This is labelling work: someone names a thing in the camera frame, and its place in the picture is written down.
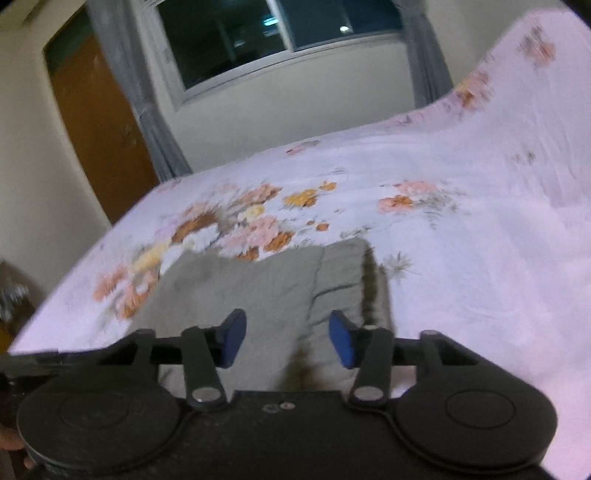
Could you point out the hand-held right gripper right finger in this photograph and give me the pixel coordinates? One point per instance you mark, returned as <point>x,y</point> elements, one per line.
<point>341,340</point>

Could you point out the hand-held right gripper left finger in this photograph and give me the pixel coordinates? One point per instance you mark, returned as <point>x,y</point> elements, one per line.
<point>233,338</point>

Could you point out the grey pants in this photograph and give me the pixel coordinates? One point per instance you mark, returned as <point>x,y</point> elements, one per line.
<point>258,295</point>

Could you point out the person's left hand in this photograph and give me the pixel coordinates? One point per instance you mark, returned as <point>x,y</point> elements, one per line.
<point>9,441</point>

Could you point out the dark shiny object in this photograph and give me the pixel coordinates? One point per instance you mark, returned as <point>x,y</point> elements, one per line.
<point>11,295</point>

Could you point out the floral pink bedsheet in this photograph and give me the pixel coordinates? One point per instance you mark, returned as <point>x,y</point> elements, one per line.
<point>461,277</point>

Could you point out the brown wooden door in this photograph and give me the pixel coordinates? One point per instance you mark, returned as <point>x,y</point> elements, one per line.
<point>97,134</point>

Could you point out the grey curtain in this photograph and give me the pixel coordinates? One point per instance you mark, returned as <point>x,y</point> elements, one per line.
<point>427,60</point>
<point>147,106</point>

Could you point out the glass window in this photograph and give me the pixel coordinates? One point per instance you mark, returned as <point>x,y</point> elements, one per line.
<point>240,37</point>

